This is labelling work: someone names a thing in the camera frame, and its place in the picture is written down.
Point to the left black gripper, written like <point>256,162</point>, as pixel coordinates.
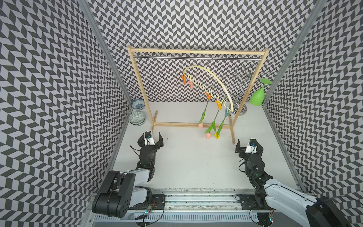
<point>140,141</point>

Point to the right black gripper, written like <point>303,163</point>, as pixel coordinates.
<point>259,150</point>

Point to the yellow tulip flower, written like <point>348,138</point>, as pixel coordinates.
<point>217,134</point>

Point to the pink tulip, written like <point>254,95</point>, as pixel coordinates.
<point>212,127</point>
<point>200,124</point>

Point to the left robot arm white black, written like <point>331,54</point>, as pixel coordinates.
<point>121,190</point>

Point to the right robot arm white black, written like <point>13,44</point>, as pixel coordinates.
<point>307,210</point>

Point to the green patterned ceramic bowl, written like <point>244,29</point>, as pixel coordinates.
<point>137,118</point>

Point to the blue white ceramic bowl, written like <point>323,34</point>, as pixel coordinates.
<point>138,104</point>

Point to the green plastic wine glass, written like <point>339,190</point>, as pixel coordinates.
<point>259,96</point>

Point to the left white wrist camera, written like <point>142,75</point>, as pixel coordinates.
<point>148,138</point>

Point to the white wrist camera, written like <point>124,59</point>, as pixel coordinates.
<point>251,147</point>
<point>148,138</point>

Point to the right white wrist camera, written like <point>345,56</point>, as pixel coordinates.
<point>251,147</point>

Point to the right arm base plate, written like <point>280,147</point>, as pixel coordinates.
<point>252,202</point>

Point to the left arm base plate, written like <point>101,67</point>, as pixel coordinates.
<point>156,203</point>

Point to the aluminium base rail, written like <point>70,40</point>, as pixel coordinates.
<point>186,206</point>

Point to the metal wire glass stand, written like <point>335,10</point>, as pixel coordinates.
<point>243,74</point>

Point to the metal rack rail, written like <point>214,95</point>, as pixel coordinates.
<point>197,58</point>

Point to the wooden clothes rack frame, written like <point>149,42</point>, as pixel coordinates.
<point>187,78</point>

